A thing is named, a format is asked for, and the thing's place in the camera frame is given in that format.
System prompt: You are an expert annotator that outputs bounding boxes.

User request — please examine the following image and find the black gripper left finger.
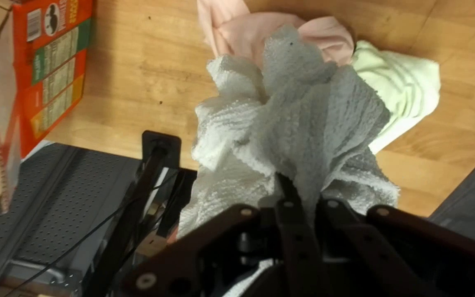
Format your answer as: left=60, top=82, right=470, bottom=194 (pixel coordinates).
left=121, top=171, right=312, bottom=297

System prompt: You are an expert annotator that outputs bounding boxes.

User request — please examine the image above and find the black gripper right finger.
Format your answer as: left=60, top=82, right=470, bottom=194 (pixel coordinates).
left=310, top=196, right=475, bottom=297

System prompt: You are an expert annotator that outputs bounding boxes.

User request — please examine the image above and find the grey terry cloth shirt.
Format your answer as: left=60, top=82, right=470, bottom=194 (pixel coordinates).
left=177, top=23, right=401, bottom=297

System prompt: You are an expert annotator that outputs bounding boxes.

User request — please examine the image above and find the light green shirt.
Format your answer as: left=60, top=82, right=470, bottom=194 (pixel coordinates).
left=350, top=38, right=442, bottom=157

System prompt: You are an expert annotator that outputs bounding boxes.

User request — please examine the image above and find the pale pink shirt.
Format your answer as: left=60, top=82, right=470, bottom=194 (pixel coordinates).
left=195, top=0, right=358, bottom=71

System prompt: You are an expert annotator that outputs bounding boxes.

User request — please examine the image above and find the orange Pringles cardboard box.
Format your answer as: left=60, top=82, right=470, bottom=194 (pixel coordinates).
left=0, top=0, right=98, bottom=216

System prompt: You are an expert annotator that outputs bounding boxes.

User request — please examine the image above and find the black vertical pole stand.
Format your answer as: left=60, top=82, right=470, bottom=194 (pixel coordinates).
left=79, top=130, right=198, bottom=297

